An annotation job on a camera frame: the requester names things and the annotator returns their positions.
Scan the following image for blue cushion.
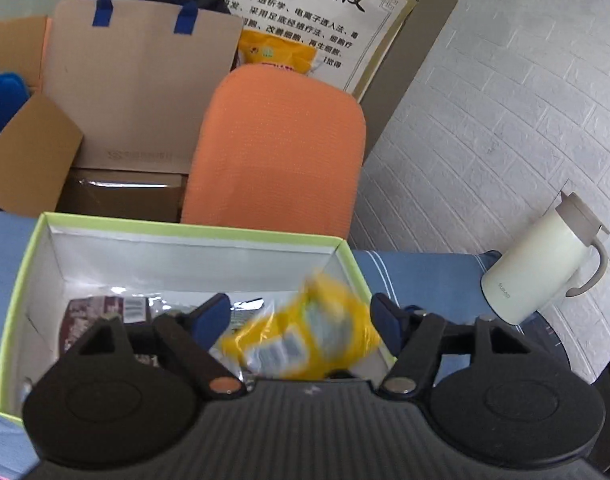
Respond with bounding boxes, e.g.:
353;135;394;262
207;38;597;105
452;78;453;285
0;72;32;152

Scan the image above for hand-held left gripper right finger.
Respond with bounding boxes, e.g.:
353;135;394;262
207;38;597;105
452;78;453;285
370;292;530;402

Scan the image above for yellow snack packet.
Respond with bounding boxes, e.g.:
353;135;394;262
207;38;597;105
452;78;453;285
220;269;386;382

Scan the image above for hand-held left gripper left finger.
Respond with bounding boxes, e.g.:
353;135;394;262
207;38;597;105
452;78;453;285
77;293;246;402

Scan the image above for green cardboard box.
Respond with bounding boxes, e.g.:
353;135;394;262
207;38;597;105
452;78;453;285
0;211;402;427

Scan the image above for blue striped cloth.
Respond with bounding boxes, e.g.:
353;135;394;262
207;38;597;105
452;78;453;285
0;210;506;479

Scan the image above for orange chair back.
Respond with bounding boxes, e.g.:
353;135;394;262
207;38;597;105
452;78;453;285
181;64;368;241

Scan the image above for sealed cardboard box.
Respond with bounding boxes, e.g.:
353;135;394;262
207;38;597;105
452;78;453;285
55;167;189;225

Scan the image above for white thermos jug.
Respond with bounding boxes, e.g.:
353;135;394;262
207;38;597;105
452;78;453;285
480;191;610;326

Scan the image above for wall poster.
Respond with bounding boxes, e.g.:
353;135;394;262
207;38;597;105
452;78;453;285
75;0;418;99

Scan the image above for brown paper bag blue handles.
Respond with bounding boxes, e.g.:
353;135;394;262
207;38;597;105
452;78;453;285
42;0;246;177

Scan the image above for yellow plastic bag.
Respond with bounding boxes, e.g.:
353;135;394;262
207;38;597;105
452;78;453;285
235;29;332;79

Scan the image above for brown snack packet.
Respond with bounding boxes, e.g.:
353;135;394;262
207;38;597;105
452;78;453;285
60;296;158;367

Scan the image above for open cardboard box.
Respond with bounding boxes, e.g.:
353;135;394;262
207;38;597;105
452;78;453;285
0;15;86;218

